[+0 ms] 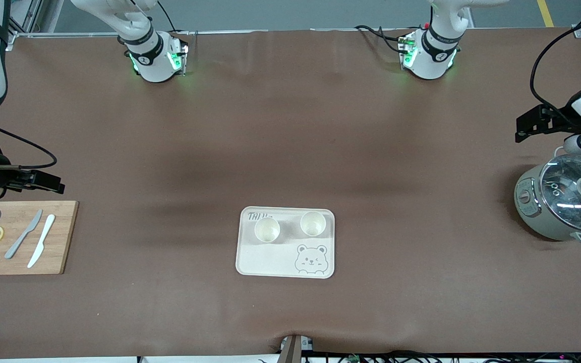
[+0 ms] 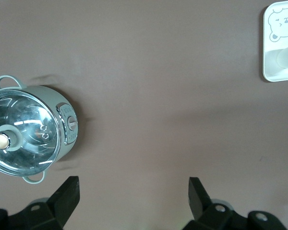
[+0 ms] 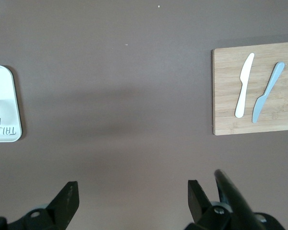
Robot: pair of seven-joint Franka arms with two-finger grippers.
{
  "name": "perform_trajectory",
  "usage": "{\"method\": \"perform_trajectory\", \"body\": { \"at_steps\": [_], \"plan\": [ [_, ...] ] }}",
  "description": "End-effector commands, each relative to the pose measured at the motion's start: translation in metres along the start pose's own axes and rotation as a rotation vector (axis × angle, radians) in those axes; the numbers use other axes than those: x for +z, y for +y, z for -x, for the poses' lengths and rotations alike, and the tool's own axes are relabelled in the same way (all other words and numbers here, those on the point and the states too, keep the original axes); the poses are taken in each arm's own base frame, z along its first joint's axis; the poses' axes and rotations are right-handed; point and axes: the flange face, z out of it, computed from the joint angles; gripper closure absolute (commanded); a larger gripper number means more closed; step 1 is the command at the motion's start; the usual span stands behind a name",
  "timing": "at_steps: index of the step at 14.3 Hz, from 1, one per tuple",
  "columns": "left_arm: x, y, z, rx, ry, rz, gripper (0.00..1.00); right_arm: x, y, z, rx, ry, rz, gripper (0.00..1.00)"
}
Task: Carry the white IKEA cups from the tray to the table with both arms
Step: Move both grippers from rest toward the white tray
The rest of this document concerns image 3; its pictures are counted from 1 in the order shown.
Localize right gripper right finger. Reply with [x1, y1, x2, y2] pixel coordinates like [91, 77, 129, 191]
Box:
[185, 179, 232, 230]

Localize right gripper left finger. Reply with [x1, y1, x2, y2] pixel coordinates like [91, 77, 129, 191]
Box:
[22, 181, 80, 230]

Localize bamboo cutting board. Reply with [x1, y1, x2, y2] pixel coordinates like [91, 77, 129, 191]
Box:
[212, 41, 288, 136]

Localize grey plastic knife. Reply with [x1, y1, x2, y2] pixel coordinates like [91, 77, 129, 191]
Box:
[252, 61, 286, 124]

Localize white plastic knife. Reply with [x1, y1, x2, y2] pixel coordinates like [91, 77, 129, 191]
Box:
[234, 52, 255, 118]

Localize cream bear print tray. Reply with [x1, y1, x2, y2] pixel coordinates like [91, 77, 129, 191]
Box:
[0, 65, 23, 143]

